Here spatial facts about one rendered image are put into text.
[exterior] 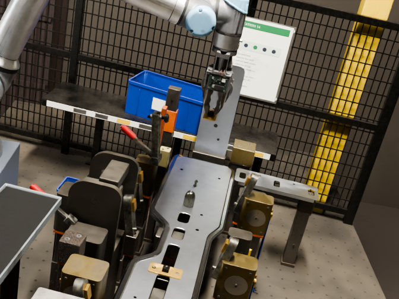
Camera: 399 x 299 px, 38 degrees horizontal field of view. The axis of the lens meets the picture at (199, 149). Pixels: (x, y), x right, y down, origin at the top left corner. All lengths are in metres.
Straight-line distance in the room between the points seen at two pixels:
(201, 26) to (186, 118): 0.74
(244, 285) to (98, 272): 0.39
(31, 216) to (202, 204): 0.63
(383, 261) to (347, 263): 1.51
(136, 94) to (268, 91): 0.51
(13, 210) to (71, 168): 1.16
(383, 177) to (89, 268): 3.25
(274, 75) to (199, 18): 0.87
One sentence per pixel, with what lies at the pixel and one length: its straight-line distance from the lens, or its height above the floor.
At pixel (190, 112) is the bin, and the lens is 2.12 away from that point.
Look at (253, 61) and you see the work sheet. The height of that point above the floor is 1.29.
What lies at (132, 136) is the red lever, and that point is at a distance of 1.82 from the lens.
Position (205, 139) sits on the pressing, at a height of 1.05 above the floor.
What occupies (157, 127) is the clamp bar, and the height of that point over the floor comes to 1.17.
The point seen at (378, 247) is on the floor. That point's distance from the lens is 3.90.
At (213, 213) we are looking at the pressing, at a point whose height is 1.00.
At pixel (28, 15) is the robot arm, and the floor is 1.47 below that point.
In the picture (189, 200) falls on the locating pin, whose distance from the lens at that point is 1.72.
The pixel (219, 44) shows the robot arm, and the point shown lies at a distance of 1.62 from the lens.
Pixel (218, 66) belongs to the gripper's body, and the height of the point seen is 1.42.
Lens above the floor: 1.89
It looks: 25 degrees down
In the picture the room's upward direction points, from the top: 12 degrees clockwise
